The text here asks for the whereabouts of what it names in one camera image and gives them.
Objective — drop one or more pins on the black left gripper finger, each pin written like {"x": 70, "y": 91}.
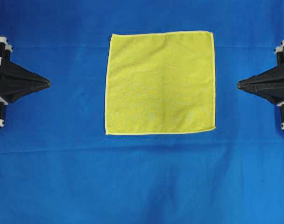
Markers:
{"x": 11, "y": 94}
{"x": 15, "y": 71}

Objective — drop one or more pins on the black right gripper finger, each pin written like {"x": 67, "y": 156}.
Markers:
{"x": 274, "y": 96}
{"x": 269, "y": 76}

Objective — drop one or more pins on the yellow-green microfiber towel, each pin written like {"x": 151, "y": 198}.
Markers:
{"x": 160, "y": 83}

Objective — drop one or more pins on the blue table cloth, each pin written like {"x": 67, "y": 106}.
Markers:
{"x": 57, "y": 165}

